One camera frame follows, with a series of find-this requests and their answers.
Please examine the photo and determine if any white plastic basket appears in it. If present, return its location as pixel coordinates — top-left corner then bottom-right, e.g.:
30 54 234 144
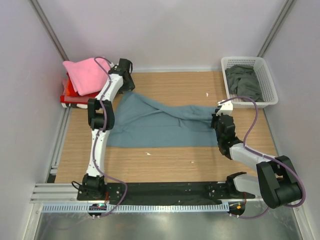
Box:
220 56 278 109

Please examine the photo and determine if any dark grey t shirt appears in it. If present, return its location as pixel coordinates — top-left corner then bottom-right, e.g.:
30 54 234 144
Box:
225 65 264 102

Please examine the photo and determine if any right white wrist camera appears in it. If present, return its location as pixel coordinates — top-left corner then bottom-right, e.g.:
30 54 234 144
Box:
215 100 234 116

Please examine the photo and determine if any pink folded t shirt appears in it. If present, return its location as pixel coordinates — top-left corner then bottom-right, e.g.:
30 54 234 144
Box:
63 58 111 87

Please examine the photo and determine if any light red folded t shirt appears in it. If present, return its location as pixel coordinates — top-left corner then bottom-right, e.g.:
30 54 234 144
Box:
60 79 99 109

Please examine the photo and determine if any blue-grey t shirt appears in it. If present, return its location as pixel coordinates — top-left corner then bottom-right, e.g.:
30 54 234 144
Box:
106 92 218 148

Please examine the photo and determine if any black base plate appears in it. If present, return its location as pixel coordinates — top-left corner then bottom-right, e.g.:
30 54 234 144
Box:
77 181 255 206

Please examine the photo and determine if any white patterned folded t shirt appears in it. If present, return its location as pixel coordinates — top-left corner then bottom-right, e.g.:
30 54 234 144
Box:
62 103 88 109

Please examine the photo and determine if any white slotted cable duct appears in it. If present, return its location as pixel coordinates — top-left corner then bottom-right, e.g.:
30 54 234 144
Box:
42 202 229 213

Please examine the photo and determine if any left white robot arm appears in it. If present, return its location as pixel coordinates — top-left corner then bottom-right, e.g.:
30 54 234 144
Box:
77 57 135 201

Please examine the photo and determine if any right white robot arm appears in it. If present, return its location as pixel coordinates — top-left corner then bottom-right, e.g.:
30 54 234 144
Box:
211 113 306 209

